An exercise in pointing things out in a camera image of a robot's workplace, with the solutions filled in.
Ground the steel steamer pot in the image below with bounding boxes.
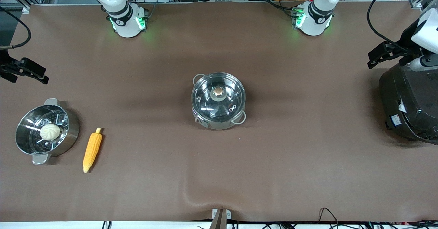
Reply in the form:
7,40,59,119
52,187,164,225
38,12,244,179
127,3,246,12
15,98,80,165

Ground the steel cooking pot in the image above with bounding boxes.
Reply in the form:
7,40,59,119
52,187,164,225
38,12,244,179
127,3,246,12
192,72,247,131

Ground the glass pot lid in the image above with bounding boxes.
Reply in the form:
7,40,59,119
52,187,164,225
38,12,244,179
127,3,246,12
192,72,246,122

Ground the yellow corn cob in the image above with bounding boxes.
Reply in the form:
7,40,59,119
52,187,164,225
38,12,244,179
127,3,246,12
83,128,103,173

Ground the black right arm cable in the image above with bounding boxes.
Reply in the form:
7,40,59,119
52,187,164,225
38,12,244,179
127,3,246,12
0,6,32,49

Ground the thin black cable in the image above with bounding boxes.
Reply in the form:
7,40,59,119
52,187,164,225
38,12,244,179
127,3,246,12
318,207,340,227

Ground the black rice cooker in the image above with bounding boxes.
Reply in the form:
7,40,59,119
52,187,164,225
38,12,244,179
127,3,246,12
378,63,438,144

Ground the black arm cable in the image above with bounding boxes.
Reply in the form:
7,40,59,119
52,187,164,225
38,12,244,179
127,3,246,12
0,6,32,49
367,0,409,49

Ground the white steamed bun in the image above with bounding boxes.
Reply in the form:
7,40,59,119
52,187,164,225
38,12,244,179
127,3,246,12
40,124,61,141

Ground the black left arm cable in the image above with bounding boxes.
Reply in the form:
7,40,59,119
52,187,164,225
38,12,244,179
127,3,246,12
367,0,409,49

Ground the metal table edge bracket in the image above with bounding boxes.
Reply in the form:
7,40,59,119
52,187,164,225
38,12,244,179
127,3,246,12
209,208,232,229

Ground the brown table mat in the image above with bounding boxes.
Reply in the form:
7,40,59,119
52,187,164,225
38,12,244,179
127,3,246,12
0,1,438,222

